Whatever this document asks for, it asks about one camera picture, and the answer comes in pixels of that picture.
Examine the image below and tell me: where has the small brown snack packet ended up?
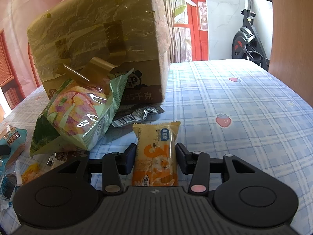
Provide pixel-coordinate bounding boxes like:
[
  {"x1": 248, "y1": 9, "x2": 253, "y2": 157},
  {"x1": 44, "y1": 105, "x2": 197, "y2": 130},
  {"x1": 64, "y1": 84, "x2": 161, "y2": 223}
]
[{"x1": 46, "y1": 150, "x2": 90, "y2": 170}]

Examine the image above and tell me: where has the yellow orange snack bar packet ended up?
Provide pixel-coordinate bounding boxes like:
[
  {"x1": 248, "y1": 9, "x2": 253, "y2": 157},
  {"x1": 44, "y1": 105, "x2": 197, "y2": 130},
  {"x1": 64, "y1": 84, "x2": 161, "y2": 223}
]
[{"x1": 131, "y1": 121, "x2": 181, "y2": 187}]

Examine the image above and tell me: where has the brown wooden panel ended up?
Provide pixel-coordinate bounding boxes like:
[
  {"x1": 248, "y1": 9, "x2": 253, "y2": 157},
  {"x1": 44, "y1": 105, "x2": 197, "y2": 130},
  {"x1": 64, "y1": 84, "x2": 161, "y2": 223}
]
[{"x1": 268, "y1": 0, "x2": 313, "y2": 101}]

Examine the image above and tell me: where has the green pink snack packet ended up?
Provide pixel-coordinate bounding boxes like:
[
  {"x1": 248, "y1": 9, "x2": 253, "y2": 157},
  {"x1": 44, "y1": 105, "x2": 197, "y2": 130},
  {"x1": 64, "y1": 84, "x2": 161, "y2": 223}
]
[{"x1": 29, "y1": 69, "x2": 135, "y2": 156}]

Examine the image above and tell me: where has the white marble partition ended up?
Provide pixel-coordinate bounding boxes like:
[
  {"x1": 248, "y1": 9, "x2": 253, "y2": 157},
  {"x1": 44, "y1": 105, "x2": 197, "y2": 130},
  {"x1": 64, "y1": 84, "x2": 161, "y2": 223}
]
[{"x1": 205, "y1": 0, "x2": 273, "y2": 61}]

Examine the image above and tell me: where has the silver barcode wrapper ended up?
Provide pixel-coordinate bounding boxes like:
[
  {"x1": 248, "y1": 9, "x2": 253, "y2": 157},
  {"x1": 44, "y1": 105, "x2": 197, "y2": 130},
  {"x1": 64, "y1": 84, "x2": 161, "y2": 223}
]
[{"x1": 111, "y1": 103, "x2": 165, "y2": 128}]

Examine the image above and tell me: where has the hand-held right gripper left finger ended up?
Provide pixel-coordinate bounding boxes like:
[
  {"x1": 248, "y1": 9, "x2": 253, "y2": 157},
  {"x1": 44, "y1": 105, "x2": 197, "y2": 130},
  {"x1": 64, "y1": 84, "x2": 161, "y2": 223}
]
[{"x1": 34, "y1": 143, "x2": 137, "y2": 194}]

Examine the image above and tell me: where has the black exercise bike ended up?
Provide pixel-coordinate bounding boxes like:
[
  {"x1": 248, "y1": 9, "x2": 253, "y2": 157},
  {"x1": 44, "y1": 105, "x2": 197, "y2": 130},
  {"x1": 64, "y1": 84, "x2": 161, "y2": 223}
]
[{"x1": 225, "y1": 0, "x2": 273, "y2": 71}]

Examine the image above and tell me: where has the blue plaid tablecloth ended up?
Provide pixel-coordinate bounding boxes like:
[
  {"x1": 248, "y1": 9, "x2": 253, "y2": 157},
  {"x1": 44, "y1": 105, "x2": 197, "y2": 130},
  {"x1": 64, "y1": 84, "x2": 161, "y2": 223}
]
[{"x1": 0, "y1": 59, "x2": 313, "y2": 202}]

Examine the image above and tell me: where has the small clear yellow snack packet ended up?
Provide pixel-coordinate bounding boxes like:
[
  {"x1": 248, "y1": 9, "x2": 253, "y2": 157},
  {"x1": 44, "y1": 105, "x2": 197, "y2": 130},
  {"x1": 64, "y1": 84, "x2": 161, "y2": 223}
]
[{"x1": 21, "y1": 162, "x2": 41, "y2": 185}]

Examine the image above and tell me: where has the light blue snack packet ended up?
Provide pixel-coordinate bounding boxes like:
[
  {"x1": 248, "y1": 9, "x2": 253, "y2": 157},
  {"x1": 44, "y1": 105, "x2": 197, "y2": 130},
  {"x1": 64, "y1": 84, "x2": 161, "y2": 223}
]
[{"x1": 0, "y1": 124, "x2": 27, "y2": 164}]

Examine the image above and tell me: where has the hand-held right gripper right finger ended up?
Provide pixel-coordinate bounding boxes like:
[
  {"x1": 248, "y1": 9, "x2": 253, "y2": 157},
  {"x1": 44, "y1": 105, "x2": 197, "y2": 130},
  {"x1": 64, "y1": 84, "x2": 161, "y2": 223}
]
[{"x1": 175, "y1": 142, "x2": 277, "y2": 195}]

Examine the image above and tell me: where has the dark blue snack packet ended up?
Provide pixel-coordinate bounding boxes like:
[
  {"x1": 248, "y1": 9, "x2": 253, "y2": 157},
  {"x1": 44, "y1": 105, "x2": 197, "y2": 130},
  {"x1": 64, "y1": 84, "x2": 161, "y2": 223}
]
[{"x1": 0, "y1": 173, "x2": 21, "y2": 201}]

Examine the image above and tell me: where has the taped cardboard box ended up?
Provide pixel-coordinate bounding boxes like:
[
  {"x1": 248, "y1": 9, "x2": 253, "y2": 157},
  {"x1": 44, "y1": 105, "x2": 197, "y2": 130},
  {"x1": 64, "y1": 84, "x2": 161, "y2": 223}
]
[{"x1": 26, "y1": 0, "x2": 172, "y2": 103}]

